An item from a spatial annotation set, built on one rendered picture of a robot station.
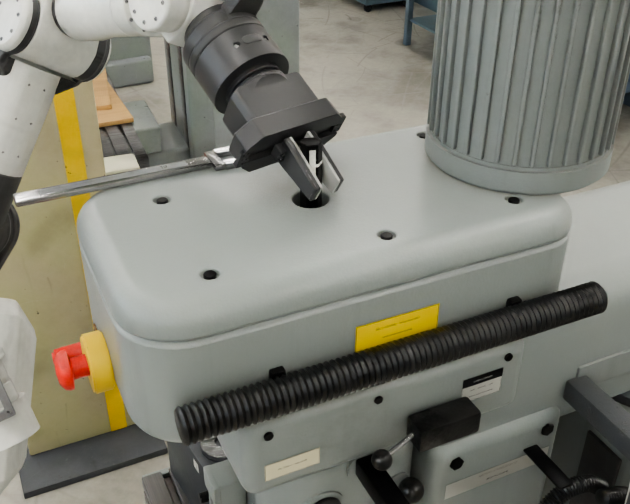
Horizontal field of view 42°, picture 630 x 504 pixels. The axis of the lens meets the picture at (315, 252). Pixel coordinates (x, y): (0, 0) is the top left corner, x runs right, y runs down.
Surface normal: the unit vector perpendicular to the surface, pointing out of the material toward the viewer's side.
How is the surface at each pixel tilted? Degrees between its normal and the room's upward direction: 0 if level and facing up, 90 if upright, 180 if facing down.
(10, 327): 58
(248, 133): 52
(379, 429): 90
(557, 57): 90
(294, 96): 30
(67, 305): 90
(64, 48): 98
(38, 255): 90
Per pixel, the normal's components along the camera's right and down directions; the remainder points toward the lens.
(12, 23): -0.61, -0.16
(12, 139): 0.68, 0.40
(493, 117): -0.47, 0.47
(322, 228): 0.00, -0.84
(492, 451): 0.43, 0.49
